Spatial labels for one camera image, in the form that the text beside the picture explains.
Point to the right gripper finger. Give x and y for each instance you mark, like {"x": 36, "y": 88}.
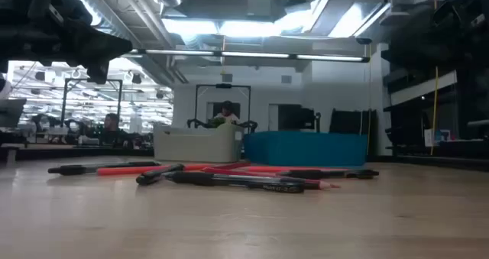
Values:
{"x": 416, "y": 58}

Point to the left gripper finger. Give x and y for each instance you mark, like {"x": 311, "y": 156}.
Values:
{"x": 99, "y": 47}

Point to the orange pencil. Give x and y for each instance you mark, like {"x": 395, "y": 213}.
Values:
{"x": 122, "y": 170}

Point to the black gel pen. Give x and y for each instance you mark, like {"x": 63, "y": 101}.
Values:
{"x": 151, "y": 178}
{"x": 72, "y": 170}
{"x": 313, "y": 173}
{"x": 198, "y": 179}

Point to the person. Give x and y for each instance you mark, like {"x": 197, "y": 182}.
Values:
{"x": 227, "y": 115}
{"x": 111, "y": 123}

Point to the white box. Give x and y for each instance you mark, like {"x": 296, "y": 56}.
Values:
{"x": 428, "y": 138}

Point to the grey monitor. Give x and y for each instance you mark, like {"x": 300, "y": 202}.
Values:
{"x": 11, "y": 112}

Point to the black panel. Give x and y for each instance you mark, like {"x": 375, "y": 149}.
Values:
{"x": 345, "y": 121}

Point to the black monitor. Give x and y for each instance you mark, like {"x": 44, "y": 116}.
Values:
{"x": 294, "y": 117}

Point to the grey plastic bin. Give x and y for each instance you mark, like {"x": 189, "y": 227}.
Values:
{"x": 195, "y": 144}

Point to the small green plant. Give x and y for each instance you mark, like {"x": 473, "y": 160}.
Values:
{"x": 216, "y": 122}

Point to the blue plastic bin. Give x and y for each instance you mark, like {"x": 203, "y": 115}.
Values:
{"x": 305, "y": 148}

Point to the long ceiling light bar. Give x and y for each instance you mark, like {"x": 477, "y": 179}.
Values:
{"x": 252, "y": 55}

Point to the black gantry frame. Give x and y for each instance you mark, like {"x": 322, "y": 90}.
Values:
{"x": 64, "y": 106}
{"x": 223, "y": 86}

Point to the black table frame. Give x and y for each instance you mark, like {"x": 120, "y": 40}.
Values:
{"x": 76, "y": 153}

